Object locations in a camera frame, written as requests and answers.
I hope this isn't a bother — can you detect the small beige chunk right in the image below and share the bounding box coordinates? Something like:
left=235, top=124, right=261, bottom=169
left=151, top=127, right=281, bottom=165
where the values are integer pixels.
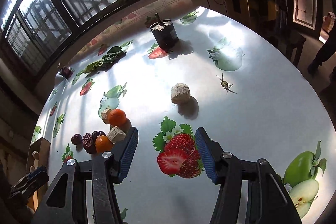
left=171, top=84, right=191, bottom=105

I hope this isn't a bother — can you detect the long dark red date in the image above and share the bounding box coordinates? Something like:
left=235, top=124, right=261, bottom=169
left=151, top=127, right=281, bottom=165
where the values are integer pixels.
left=82, top=133, right=97, bottom=154

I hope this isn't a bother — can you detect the middle orange tangerine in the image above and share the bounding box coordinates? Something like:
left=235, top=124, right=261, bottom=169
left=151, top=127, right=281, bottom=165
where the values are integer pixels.
left=95, top=135, right=114, bottom=153

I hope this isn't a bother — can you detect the green leafy vegetable bunch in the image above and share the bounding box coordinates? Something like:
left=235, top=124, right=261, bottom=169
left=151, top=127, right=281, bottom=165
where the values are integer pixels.
left=83, top=46, right=126, bottom=74

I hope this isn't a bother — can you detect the fruit print tablecloth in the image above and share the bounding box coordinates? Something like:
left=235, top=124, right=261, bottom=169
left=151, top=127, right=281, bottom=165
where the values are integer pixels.
left=32, top=7, right=335, bottom=223

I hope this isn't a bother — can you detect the dark wooden stool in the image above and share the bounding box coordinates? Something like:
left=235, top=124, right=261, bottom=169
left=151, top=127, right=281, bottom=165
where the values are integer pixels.
left=274, top=30, right=306, bottom=67

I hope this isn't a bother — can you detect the dark purple plum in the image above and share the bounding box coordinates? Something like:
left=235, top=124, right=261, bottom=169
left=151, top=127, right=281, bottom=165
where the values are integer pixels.
left=92, top=131, right=105, bottom=142

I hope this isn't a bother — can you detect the round dark red date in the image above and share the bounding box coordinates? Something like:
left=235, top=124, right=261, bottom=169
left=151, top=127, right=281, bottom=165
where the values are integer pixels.
left=71, top=134, right=82, bottom=145

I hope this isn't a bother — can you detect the small insect toy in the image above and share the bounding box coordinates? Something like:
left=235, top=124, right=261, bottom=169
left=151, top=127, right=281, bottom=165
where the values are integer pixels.
left=217, top=75, right=236, bottom=94

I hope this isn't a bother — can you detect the dark glass bottle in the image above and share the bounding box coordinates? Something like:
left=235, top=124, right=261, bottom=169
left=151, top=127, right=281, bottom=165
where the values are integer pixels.
left=58, top=63, right=74, bottom=79

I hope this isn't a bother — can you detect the cardboard box tray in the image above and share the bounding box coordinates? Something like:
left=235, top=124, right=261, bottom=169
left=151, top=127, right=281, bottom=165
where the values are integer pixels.
left=26, top=138, right=50, bottom=211

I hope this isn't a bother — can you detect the small beige chunk hidden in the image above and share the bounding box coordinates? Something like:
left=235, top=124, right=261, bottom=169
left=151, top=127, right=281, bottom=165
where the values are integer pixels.
left=107, top=126, right=126, bottom=144

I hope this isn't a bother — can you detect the far orange tangerine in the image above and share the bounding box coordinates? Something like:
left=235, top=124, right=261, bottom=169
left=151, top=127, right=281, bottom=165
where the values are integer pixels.
left=108, top=109, right=127, bottom=127

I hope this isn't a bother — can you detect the orange tangerine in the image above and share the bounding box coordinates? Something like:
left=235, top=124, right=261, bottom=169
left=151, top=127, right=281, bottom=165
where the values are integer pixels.
left=108, top=109, right=127, bottom=127
left=95, top=135, right=114, bottom=153

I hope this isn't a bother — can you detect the beige chunk near tangerines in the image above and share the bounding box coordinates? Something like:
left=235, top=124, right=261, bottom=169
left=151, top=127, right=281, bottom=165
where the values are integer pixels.
left=101, top=108, right=112, bottom=124

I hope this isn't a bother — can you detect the black cup container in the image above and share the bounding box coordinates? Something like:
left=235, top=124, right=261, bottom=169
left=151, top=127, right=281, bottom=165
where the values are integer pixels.
left=150, top=13, right=179, bottom=52

